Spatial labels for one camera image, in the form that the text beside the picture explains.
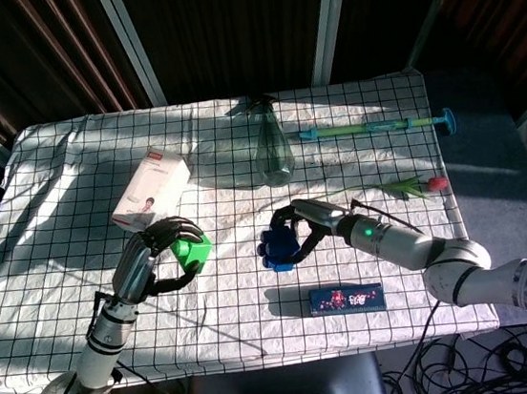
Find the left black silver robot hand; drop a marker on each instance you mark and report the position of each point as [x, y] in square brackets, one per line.
[135, 270]

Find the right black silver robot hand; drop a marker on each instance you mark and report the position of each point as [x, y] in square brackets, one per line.
[321, 216]

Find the blue toy object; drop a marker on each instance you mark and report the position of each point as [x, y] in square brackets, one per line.
[281, 247]

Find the green and blue toy block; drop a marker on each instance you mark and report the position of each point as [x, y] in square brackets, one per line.
[198, 253]

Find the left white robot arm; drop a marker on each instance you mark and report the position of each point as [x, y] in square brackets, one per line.
[101, 344]

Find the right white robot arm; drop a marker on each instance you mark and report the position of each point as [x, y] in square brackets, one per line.
[443, 252]

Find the clear green spray bottle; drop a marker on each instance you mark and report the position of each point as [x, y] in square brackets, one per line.
[274, 157]

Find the white carton box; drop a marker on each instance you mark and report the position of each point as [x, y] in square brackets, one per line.
[156, 186]

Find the dark blue patterned box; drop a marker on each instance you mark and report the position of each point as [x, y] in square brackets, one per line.
[348, 299]

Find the artificial red tulip flower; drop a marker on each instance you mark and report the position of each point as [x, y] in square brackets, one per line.
[411, 184]

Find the green toy syringe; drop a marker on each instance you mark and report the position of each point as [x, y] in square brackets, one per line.
[370, 127]

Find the white black checkered tablecloth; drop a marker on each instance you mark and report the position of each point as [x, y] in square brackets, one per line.
[239, 315]

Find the white window frame post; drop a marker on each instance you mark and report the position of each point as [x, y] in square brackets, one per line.
[437, 7]
[132, 45]
[331, 20]

